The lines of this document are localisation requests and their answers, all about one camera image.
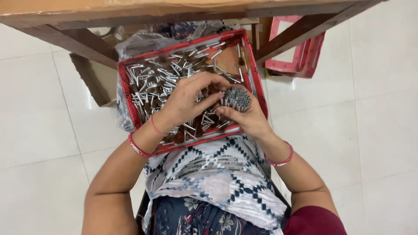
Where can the red cardboard tray box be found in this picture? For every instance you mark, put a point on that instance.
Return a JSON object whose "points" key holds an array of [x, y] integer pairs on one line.
{"points": [[125, 81]]}

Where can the brown cardboard box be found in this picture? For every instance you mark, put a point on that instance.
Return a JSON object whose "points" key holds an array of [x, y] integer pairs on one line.
{"points": [[98, 81]]}

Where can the maroon sleeve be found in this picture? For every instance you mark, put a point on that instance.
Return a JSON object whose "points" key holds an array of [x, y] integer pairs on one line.
{"points": [[313, 222]]}

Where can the pink beaded bangle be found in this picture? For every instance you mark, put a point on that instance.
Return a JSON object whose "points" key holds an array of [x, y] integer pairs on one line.
{"points": [[284, 160]]}

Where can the red beaded bangle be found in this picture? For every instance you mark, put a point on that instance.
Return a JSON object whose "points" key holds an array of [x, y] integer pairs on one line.
{"points": [[137, 148]]}

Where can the pile of loose metal tubes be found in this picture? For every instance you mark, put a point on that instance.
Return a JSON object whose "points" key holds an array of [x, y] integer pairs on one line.
{"points": [[153, 81]]}

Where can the bundle of metal tubes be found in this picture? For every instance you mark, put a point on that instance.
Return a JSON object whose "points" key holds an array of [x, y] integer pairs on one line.
{"points": [[237, 98]]}

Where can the person's right hand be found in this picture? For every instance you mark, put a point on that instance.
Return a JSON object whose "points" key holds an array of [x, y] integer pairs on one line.
{"points": [[253, 120]]}

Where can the wooden table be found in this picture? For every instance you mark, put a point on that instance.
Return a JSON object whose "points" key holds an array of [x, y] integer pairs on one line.
{"points": [[130, 13]]}

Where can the dark floral dress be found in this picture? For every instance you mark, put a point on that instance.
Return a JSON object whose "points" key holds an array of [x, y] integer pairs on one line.
{"points": [[196, 218]]}

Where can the black chair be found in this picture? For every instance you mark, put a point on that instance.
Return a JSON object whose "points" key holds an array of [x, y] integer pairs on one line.
{"points": [[142, 209]]}

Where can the person's left hand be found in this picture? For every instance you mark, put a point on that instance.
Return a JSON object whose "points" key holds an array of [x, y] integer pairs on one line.
{"points": [[183, 101]]}

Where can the grey patterned scarf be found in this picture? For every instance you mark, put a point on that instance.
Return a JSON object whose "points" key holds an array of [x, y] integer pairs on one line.
{"points": [[212, 176]]}

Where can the stack of pink boxes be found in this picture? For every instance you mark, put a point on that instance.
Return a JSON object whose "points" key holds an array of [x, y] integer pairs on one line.
{"points": [[310, 55]]}

